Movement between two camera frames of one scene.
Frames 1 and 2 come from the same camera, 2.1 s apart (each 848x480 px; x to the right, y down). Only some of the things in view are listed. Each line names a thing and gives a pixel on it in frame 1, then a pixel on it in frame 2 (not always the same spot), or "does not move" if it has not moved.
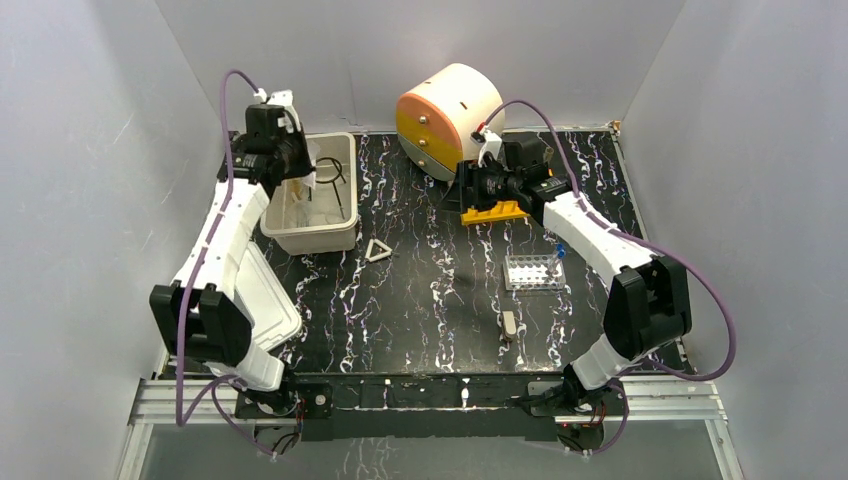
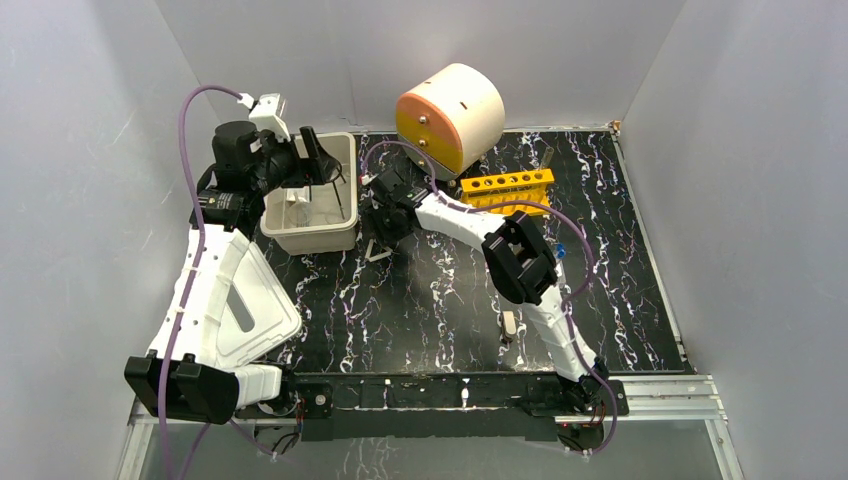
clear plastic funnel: [301, 210] does not move
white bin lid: [271, 314] does not move
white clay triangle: [372, 241] does not move
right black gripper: [469, 175] -> [373, 216]
